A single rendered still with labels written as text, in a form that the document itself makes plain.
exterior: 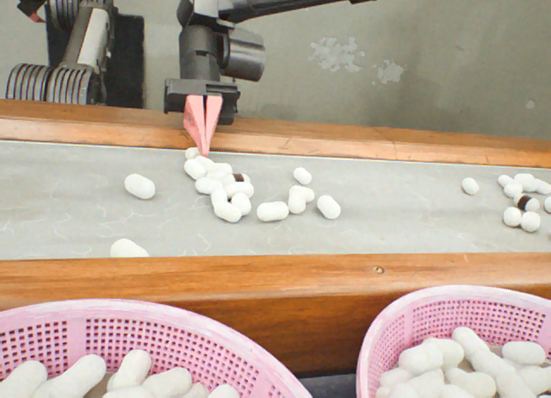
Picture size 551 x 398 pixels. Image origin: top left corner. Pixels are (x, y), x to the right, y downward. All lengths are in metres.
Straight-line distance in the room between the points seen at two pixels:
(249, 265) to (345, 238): 0.15
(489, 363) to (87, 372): 0.28
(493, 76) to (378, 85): 0.76
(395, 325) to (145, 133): 0.44
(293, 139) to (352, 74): 2.20
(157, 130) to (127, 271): 0.34
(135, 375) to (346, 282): 0.17
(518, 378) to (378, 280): 0.11
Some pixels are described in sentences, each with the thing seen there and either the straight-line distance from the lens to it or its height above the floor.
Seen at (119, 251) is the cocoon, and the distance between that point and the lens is 0.38.
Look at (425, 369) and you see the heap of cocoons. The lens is 0.35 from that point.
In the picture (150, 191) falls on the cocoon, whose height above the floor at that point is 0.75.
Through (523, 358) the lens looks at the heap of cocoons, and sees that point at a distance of 0.41.
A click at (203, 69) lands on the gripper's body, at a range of 0.63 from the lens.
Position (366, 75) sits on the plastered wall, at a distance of 2.92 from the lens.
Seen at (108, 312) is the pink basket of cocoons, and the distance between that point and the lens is 0.31.
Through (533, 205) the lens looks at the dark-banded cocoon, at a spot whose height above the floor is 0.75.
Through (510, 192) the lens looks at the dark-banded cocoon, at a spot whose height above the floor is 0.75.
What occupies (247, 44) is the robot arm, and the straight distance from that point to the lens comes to 0.70.
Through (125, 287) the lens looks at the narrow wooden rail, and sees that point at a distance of 0.33.
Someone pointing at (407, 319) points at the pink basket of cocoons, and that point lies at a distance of 0.36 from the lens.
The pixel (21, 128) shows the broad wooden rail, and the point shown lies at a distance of 0.67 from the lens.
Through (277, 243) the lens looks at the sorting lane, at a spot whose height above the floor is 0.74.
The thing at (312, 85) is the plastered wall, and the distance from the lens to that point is 2.76.
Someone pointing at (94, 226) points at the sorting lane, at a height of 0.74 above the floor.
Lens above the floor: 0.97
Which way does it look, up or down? 25 degrees down
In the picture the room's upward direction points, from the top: 9 degrees clockwise
